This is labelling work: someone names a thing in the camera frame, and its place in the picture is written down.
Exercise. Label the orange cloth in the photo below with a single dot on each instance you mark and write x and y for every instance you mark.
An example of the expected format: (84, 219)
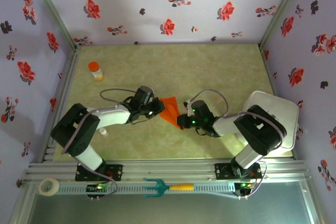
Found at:
(170, 111)

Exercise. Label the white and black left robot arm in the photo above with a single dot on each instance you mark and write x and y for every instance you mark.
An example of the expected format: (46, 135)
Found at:
(113, 115)

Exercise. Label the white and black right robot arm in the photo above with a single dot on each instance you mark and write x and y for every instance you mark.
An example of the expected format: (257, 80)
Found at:
(225, 127)

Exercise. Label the orange-capped pill bottle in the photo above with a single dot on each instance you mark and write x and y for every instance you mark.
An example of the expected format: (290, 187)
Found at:
(95, 72)

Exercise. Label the white plastic box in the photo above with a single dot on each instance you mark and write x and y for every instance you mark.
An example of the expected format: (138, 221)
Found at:
(286, 111)

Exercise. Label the grey metal panel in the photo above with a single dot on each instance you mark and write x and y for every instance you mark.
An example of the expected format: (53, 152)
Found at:
(168, 211)

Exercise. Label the white tape roll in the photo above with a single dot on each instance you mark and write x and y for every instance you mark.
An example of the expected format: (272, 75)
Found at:
(53, 183)

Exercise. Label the long aluminium frame rail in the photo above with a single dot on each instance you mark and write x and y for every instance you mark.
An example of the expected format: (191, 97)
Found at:
(168, 169)

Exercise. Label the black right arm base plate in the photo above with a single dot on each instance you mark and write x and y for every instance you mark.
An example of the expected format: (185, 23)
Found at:
(221, 171)

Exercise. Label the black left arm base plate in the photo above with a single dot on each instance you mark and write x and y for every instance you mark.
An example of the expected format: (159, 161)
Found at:
(116, 172)

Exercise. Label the aluminium corner post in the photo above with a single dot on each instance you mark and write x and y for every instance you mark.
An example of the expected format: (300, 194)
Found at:
(52, 11)
(283, 6)

